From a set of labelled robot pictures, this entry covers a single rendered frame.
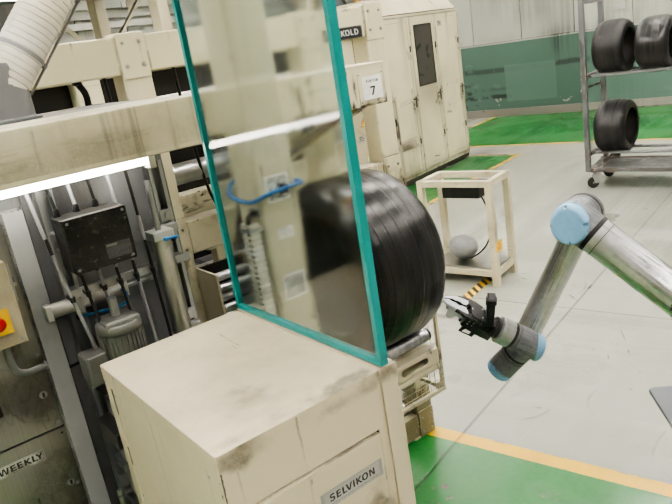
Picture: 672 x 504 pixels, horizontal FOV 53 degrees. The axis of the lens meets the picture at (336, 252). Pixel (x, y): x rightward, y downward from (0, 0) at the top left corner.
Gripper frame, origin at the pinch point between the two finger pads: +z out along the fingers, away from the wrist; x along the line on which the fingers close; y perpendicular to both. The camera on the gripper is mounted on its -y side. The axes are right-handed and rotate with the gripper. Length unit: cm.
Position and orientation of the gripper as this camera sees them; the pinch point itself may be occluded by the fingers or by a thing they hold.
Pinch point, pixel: (446, 298)
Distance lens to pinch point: 216.0
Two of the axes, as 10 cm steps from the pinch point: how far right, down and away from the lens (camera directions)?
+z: -8.9, -4.2, -1.5
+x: 1.6, -6.2, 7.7
